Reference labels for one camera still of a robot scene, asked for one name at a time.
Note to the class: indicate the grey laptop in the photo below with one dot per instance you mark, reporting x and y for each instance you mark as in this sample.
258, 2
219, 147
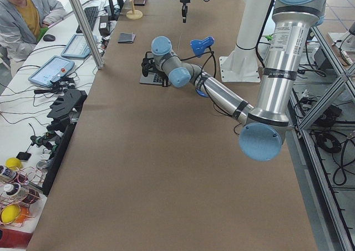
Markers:
151, 77

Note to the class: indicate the blue desk lamp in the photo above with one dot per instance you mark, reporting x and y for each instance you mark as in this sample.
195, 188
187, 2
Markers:
198, 46

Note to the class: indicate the wooden stand with round base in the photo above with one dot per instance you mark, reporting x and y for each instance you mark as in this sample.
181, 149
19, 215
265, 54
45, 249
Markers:
134, 13

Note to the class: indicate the grey folded cloth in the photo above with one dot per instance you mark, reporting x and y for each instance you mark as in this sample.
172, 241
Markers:
126, 37

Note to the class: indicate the black monitor stand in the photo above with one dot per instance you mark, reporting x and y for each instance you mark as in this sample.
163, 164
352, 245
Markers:
115, 7

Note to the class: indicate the black power adapter box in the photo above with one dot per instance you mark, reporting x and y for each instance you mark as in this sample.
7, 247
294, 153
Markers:
104, 25

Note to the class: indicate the far teach pendant tablet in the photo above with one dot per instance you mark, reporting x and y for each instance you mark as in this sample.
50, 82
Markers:
76, 48

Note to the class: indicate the teach pendant tablet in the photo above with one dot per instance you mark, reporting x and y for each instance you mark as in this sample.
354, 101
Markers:
56, 68
76, 48

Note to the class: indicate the black computer keyboard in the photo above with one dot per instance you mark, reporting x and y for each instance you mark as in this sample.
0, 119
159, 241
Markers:
91, 14

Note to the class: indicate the black slotted tool rack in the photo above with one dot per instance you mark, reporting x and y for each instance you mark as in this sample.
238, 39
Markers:
62, 109

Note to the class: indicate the near teach pendant tablet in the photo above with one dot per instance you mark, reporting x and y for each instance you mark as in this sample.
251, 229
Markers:
56, 68

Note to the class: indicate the black computer mouse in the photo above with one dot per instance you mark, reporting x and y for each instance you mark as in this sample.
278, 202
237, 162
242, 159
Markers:
49, 38

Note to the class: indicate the seated person in grey jacket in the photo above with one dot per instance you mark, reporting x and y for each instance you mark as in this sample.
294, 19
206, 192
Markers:
22, 22

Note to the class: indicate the small black square pad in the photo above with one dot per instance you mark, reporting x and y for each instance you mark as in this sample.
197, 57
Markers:
24, 156

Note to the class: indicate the yellow ball near rack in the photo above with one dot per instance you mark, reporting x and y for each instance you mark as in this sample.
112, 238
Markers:
13, 163

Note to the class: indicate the white label bottle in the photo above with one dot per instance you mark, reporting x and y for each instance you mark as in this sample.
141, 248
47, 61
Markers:
7, 174

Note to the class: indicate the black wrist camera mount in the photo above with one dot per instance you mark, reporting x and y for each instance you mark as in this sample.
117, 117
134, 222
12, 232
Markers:
148, 64

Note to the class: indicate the aluminium frame post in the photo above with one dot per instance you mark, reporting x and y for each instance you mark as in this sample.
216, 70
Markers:
84, 25

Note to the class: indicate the copper wire basket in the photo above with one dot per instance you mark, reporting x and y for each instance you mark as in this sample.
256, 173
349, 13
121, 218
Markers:
31, 200

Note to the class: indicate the yellow ball in wire basket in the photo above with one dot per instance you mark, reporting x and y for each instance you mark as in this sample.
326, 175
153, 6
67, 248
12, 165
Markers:
10, 214

